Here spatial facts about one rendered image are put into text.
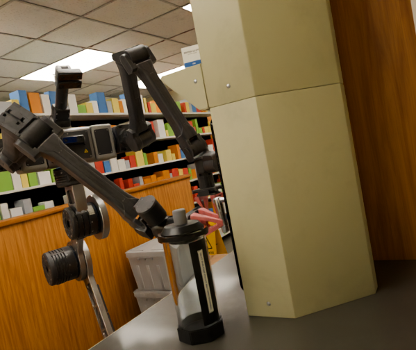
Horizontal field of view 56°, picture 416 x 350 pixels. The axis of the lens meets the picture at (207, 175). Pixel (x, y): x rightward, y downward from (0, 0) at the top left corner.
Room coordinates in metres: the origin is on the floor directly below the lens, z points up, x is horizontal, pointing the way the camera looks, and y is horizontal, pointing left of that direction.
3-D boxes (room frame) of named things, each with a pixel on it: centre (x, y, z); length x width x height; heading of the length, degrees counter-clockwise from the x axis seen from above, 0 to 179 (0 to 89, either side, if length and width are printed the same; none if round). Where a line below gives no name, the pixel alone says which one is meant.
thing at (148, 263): (3.28, 0.45, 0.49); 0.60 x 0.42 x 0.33; 149
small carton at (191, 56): (0.96, -0.02, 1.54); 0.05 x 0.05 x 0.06; 75
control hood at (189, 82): (1.03, -0.06, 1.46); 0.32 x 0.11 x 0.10; 149
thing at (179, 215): (0.82, 0.07, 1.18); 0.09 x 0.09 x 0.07
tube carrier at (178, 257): (0.82, 0.07, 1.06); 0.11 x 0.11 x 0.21
